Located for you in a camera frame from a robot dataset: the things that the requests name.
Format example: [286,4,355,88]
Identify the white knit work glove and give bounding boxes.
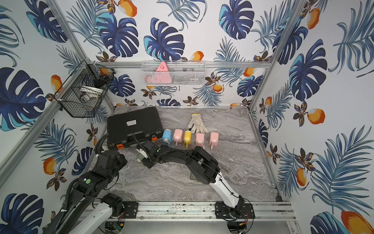
[188,113,209,134]

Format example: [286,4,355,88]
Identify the clear wall-mounted shelf bin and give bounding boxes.
[141,60,206,86]

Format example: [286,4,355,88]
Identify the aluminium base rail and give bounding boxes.
[120,201,296,222]

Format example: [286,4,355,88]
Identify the pink triangular object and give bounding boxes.
[152,61,172,84]

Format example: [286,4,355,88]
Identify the blue pencil sharpener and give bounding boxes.
[162,129,171,145]

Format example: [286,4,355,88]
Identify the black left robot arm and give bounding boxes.
[43,133,128,234]

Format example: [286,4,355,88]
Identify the pink pencil sharpener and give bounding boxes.
[209,132,219,149]
[195,133,205,149]
[173,129,183,146]

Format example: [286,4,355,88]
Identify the yellow pencil sharpener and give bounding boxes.
[184,130,192,148]

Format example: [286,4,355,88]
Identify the black plastic tool case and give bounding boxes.
[107,107,164,150]

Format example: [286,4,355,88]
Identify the black wire basket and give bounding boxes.
[53,60,116,118]

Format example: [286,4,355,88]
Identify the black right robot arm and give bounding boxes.
[132,135,255,222]

